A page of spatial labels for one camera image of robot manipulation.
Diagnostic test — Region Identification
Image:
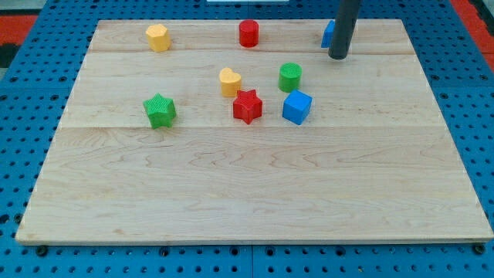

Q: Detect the red star block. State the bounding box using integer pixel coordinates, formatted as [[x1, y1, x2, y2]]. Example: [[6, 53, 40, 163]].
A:
[[233, 90, 262, 124]]

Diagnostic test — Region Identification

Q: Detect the green star block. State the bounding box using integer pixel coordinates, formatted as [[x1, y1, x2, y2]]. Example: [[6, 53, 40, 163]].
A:
[[143, 93, 177, 129]]

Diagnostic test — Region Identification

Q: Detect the light wooden board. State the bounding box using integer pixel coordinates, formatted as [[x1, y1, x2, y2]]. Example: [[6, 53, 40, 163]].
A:
[[16, 19, 493, 246]]

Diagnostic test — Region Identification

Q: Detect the blue cube block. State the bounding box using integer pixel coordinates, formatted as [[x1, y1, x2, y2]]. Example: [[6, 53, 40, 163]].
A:
[[282, 90, 313, 125]]

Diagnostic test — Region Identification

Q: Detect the yellow heart block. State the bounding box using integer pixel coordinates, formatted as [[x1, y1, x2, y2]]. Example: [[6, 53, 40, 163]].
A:
[[218, 67, 242, 97]]

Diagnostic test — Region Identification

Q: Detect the green cylinder block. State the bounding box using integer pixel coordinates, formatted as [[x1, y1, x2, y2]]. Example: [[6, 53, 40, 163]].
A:
[[278, 63, 303, 93]]

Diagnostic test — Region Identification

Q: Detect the red cylinder block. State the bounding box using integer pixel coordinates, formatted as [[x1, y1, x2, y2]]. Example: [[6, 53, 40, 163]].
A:
[[239, 19, 259, 48]]

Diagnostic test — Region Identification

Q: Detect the blue block behind rod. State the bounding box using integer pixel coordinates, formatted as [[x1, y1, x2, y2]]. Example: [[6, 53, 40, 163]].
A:
[[320, 19, 335, 48]]

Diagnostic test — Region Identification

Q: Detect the yellow hexagon block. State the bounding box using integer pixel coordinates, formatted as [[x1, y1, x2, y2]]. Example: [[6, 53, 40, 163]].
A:
[[145, 24, 171, 52]]

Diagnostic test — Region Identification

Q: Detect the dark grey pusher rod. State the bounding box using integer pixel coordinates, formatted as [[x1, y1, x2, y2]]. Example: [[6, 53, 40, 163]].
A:
[[328, 0, 362, 60]]

